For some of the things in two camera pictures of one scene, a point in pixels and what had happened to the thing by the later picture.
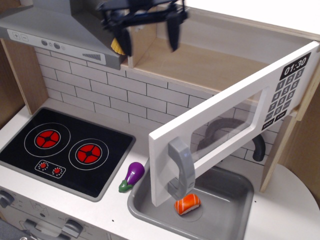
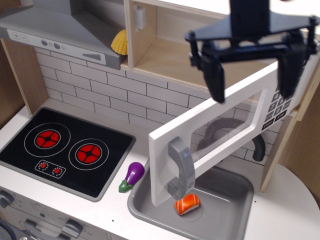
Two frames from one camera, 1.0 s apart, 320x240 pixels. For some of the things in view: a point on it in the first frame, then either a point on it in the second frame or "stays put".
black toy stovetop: [81, 156] stays put
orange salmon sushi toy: [187, 204] stays put
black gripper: [117, 15] to [252, 32]
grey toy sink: [227, 196] stays put
